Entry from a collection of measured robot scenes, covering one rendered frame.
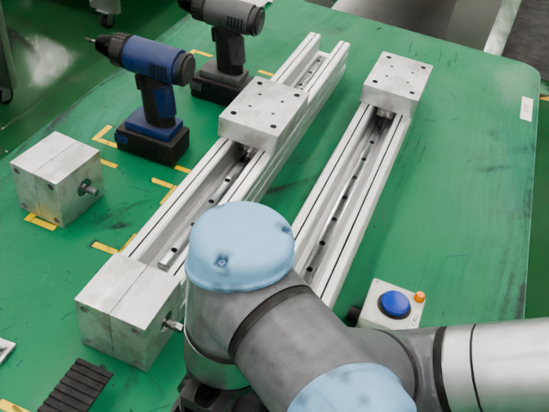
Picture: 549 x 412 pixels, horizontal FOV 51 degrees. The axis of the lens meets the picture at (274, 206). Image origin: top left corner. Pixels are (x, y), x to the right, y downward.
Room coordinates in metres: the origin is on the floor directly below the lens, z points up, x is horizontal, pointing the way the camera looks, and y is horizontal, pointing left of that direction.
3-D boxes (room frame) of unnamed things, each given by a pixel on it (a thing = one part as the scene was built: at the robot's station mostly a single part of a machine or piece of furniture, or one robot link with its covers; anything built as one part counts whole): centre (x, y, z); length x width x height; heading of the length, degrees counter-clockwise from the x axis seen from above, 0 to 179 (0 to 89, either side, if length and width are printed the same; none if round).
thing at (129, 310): (0.45, 0.15, 0.83); 0.12 x 0.09 x 0.10; 74
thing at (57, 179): (0.68, 0.34, 0.83); 0.11 x 0.10 x 0.10; 70
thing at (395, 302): (0.53, -0.19, 0.84); 0.04 x 0.04 x 0.02
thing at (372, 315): (0.53, -0.18, 0.81); 0.10 x 0.08 x 0.06; 74
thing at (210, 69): (1.09, 0.18, 0.89); 0.20 x 0.08 x 0.22; 76
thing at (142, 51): (0.87, 0.27, 0.89); 0.20 x 0.08 x 0.22; 76
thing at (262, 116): (0.88, 0.04, 0.87); 0.16 x 0.11 x 0.07; 164
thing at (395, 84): (1.07, -0.21, 0.87); 0.16 x 0.11 x 0.07; 164
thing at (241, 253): (0.28, 0.02, 1.13); 0.09 x 0.08 x 0.11; 43
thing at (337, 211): (0.83, -0.14, 0.82); 0.80 x 0.10 x 0.09; 164
